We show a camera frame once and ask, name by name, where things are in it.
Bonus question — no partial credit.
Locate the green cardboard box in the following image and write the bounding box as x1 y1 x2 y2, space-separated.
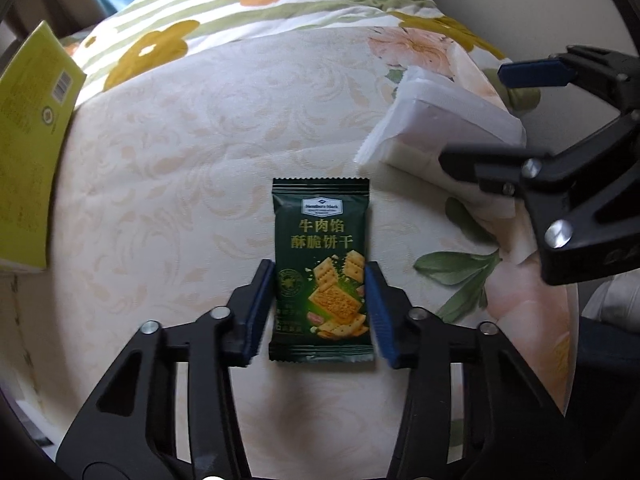
0 20 87 275

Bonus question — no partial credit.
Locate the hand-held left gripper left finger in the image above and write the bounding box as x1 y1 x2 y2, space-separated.
56 259 276 480

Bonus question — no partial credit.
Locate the white tissue pack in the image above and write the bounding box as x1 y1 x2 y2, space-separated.
354 66 526 211

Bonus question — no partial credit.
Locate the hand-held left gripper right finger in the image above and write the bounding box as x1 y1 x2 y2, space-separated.
364 260 566 480

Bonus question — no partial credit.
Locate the dark green cracker packet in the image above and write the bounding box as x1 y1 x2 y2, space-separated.
268 177 375 362

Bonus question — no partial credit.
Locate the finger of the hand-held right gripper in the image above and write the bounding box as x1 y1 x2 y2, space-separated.
439 110 640 246
497 45 640 112

